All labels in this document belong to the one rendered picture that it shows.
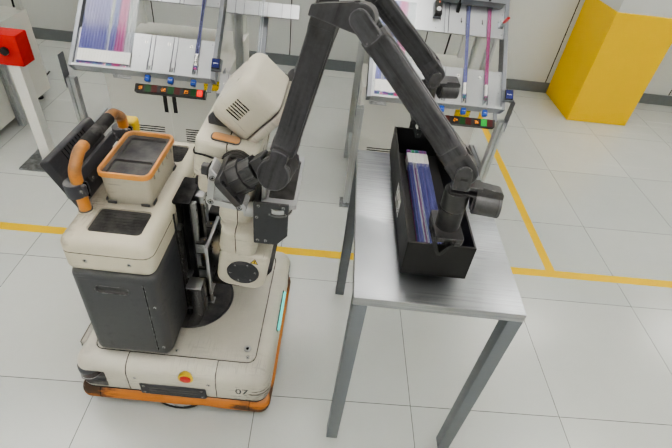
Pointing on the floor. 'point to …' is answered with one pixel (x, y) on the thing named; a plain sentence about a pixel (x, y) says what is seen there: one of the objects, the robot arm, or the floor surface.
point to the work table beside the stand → (419, 286)
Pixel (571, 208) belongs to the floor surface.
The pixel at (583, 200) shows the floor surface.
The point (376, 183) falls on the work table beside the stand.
